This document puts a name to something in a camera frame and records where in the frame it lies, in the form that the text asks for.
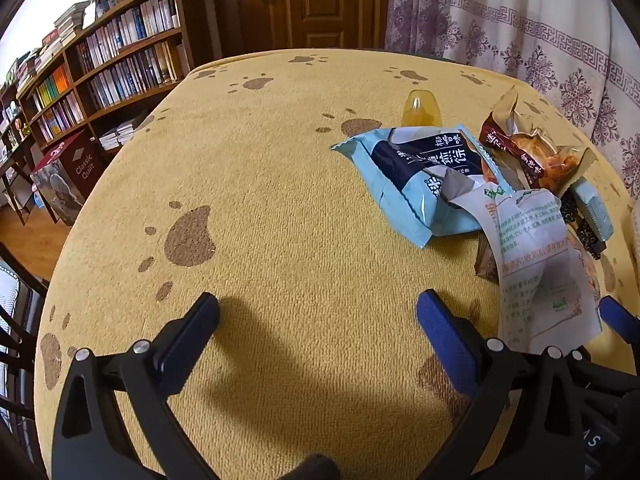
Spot dark wooden chair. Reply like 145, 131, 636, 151
0, 242, 51, 480

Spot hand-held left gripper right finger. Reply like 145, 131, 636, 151
416, 288, 587, 480

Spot light blue small packet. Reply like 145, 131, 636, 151
570, 179, 615, 241

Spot blue snack packet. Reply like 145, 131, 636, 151
330, 126, 516, 249

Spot white purple-pattern curtain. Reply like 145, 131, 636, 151
385, 0, 640, 211

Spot wooden bookshelf with books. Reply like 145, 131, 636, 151
0, 0, 191, 151

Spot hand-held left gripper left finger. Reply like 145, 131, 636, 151
51, 291, 221, 480

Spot brown clear nut packet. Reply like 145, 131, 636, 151
475, 235, 506, 286

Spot yellow paw-print tablecloth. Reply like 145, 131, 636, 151
34, 49, 636, 480

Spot brown orange snack packet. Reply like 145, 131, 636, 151
479, 85, 598, 196

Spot white green-print bag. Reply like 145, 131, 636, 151
447, 187, 603, 353

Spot red cardboard box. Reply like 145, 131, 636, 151
31, 130, 107, 227

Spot wooden door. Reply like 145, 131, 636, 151
210, 0, 392, 57

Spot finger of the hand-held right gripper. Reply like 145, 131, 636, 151
569, 295, 640, 392

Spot stack of books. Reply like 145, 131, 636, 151
53, 2, 89, 37

